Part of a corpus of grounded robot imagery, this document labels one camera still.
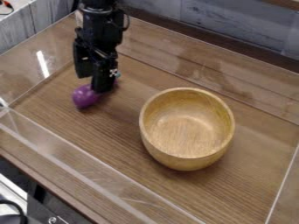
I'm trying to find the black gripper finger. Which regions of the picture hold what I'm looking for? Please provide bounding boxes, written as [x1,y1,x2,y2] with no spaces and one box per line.
[73,43,93,79]
[90,59,117,94]

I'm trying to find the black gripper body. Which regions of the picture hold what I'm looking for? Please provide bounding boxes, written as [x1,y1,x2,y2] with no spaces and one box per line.
[73,5,129,65]

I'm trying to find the purple toy eggplant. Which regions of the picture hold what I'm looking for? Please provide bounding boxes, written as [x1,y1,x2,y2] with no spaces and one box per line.
[70,84,108,109]

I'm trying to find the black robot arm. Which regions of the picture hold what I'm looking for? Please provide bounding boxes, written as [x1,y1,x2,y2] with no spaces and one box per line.
[72,0,129,94]

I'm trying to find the wooden bowl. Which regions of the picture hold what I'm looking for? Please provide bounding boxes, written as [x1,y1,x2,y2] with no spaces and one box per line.
[138,87,236,171]

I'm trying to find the white cabinet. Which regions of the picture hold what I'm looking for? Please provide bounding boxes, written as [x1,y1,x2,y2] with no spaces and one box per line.
[0,0,74,54]

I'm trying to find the clear acrylic tray enclosure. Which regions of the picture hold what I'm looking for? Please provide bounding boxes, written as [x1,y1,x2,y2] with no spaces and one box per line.
[0,17,299,224]

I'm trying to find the black cable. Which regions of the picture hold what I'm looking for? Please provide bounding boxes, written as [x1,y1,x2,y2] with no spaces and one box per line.
[0,199,29,224]

